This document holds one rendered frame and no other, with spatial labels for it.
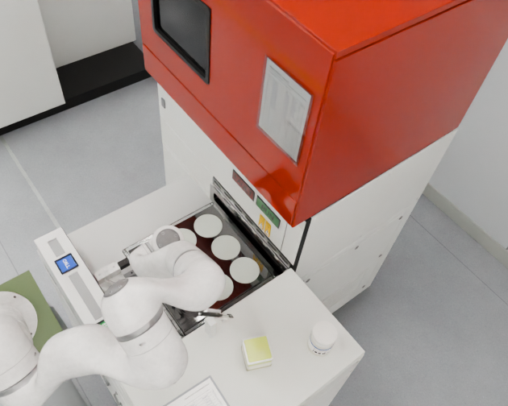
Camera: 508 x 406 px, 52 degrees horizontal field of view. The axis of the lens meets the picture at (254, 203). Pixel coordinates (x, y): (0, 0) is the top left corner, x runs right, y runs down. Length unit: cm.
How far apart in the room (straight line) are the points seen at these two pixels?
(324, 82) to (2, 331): 85
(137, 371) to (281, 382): 60
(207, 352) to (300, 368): 27
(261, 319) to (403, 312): 137
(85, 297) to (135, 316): 71
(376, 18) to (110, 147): 242
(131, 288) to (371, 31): 68
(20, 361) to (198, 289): 44
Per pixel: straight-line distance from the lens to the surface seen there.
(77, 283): 169
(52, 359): 114
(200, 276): 104
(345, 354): 160
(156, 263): 129
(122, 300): 96
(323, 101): 111
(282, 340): 157
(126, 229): 193
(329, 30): 108
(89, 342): 108
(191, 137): 189
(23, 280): 164
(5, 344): 124
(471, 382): 283
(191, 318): 166
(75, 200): 309
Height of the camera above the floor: 241
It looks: 53 degrees down
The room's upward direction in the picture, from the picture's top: 8 degrees clockwise
